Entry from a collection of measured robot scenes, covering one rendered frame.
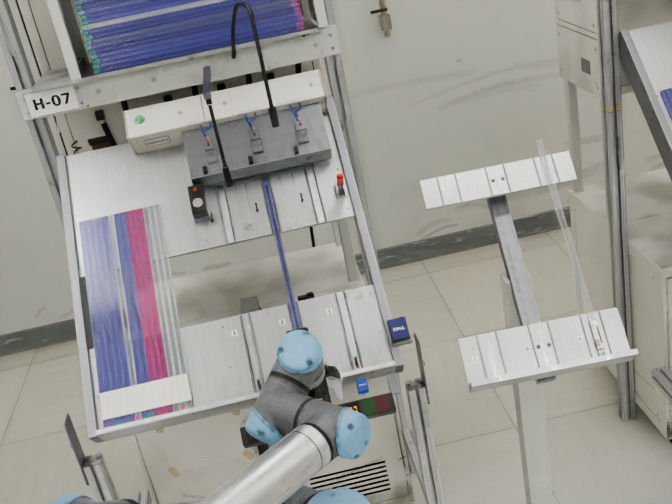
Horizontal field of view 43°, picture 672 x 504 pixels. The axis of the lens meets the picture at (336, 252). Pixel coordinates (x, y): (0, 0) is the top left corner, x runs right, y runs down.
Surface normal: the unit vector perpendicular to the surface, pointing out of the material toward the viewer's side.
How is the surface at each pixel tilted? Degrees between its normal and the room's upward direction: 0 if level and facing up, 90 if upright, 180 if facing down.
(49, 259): 90
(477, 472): 0
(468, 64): 90
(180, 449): 90
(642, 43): 44
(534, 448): 90
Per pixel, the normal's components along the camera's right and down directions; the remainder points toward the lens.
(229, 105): -0.04, -0.39
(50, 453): -0.18, -0.89
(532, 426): 0.07, 0.40
